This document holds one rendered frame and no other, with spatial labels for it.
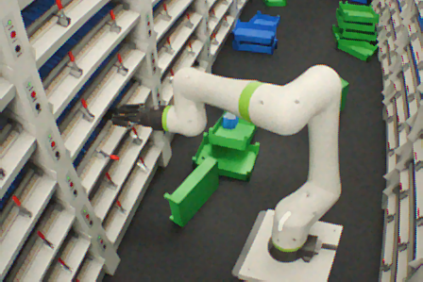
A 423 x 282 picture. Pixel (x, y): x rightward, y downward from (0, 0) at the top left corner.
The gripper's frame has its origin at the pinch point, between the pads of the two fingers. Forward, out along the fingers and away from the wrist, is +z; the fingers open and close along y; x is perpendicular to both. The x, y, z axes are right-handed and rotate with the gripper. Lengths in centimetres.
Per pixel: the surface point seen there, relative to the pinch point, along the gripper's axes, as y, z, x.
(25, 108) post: 42, -11, -39
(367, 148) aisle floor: -69, -103, 75
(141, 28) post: -27.2, -7.8, -22.0
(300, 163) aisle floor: -48, -64, 70
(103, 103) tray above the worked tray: 6.5, -5.6, -10.9
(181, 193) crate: -0.1, -20.6, 43.8
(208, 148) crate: -46, -14, 63
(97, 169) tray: 21.4, -3.2, 8.2
